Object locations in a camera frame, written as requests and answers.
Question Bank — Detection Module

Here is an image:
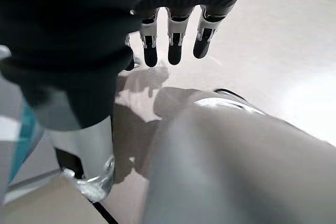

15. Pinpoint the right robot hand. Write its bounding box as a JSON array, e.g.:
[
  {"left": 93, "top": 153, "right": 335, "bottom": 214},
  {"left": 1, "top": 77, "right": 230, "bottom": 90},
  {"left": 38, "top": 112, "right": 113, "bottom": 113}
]
[{"left": 0, "top": 0, "right": 255, "bottom": 202}]

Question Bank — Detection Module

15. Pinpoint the black cable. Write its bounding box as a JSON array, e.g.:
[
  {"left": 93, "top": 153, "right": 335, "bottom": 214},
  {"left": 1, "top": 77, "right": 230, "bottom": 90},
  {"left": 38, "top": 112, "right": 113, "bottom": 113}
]
[{"left": 91, "top": 200, "right": 119, "bottom": 224}]

